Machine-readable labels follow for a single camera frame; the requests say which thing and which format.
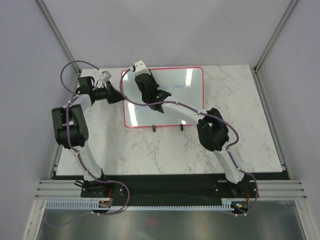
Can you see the pink framed whiteboard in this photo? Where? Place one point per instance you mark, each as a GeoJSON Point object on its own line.
{"type": "Point", "coordinates": [185, 84]}

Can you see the white slotted cable duct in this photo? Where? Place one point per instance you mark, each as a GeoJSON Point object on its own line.
{"type": "Point", "coordinates": [99, 205]}

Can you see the right aluminium frame post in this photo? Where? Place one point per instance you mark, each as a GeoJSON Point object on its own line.
{"type": "Point", "coordinates": [275, 34]}

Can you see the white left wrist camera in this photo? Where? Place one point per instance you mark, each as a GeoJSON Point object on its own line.
{"type": "Point", "coordinates": [104, 75]}

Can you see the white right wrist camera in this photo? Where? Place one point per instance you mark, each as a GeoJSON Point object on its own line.
{"type": "Point", "coordinates": [139, 68]}

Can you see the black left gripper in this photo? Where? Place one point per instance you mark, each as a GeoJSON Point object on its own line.
{"type": "Point", "coordinates": [110, 93]}

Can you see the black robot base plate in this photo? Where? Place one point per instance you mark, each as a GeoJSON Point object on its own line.
{"type": "Point", "coordinates": [169, 189]}

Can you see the left aluminium frame post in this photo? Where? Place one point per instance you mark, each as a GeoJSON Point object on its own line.
{"type": "Point", "coordinates": [54, 29]}

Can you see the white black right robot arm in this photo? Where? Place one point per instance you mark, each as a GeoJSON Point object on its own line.
{"type": "Point", "coordinates": [212, 130]}

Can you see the aluminium front rail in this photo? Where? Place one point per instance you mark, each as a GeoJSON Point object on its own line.
{"type": "Point", "coordinates": [268, 190]}

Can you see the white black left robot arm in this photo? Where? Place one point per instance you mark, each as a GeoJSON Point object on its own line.
{"type": "Point", "coordinates": [71, 130]}

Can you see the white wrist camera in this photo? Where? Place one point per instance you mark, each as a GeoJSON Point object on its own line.
{"type": "Point", "coordinates": [139, 68]}
{"type": "Point", "coordinates": [104, 75]}

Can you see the aluminium frame post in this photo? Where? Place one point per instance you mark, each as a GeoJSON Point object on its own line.
{"type": "Point", "coordinates": [54, 29]}
{"type": "Point", "coordinates": [275, 34]}

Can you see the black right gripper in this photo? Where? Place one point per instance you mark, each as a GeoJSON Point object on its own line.
{"type": "Point", "coordinates": [154, 83]}

